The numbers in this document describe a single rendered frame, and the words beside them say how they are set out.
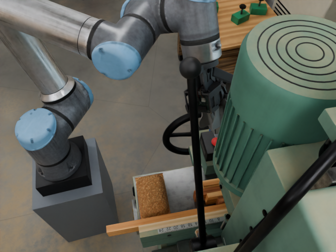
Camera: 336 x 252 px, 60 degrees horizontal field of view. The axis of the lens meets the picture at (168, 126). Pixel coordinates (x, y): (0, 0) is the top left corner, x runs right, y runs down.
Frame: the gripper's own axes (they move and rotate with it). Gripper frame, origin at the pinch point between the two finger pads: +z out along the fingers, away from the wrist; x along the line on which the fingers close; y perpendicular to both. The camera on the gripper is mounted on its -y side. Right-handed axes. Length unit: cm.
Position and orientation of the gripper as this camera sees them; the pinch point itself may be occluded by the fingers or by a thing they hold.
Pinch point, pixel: (216, 128)
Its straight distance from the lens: 80.5
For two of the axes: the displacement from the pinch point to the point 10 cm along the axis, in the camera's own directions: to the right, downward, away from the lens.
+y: -5.8, 4.9, -6.6
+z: 1.9, 8.6, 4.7
